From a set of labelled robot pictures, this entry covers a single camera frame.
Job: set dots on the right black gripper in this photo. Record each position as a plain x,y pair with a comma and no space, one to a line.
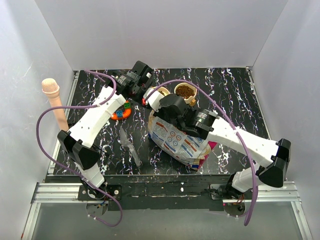
159,114

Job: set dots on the pink pet food bag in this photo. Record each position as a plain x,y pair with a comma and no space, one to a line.
190,151

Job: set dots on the clear plastic scoop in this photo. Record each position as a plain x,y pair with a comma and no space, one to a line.
126,143

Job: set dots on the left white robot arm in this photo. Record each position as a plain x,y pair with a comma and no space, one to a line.
78,141

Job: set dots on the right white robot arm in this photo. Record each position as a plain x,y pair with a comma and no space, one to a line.
271,157

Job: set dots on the cream double pet bowl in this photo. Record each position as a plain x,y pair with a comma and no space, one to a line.
184,95

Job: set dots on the orange curved toy track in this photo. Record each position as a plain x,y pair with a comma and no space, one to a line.
122,113

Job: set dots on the pink microphone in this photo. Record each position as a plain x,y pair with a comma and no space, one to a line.
52,90

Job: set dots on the aluminium frame rail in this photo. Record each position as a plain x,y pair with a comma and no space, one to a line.
64,210

